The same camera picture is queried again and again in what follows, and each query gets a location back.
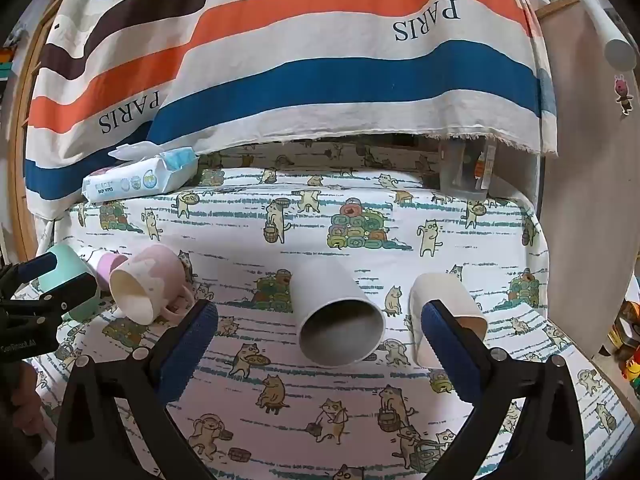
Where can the white tube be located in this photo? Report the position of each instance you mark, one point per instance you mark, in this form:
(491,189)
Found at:
(605,25)

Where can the clear plastic container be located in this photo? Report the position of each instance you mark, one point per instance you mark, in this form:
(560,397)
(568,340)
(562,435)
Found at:
(462,172)

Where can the white paper cup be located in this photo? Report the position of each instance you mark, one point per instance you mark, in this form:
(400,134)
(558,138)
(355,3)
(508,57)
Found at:
(325,285)

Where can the colourful toys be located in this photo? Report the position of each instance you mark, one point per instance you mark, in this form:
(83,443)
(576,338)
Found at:
(629,350)

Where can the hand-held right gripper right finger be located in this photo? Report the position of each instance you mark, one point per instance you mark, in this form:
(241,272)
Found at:
(445,350)

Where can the small pink cup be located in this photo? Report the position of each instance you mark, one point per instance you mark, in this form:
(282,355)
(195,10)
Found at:
(107,265)

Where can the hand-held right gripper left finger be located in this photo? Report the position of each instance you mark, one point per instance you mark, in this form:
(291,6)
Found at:
(187,355)

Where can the cat printed bedsheet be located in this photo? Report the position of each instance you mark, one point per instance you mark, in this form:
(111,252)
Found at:
(300,400)

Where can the mint green cup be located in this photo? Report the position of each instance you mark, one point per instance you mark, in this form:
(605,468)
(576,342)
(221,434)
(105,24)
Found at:
(75,261)

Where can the cartoon sticker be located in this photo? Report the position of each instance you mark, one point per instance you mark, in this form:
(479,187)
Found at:
(623,94)

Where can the wet wipes pack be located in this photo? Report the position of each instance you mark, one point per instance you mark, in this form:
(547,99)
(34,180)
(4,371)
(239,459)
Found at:
(130,180)

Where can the pink and white mug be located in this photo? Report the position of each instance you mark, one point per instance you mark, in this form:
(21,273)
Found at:
(150,275)

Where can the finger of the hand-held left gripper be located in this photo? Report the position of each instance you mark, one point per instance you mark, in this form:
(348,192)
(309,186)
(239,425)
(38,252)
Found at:
(35,266)
(65,292)

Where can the wooden board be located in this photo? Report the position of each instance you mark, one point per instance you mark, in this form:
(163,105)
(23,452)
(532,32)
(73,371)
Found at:
(585,185)

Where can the wooden frame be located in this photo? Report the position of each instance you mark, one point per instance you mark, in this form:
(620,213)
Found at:
(22,125)

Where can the person's left hand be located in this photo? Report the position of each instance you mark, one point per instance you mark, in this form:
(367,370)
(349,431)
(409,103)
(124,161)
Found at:
(20,395)

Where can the striped cloth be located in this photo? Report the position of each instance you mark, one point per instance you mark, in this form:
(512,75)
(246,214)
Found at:
(300,35)

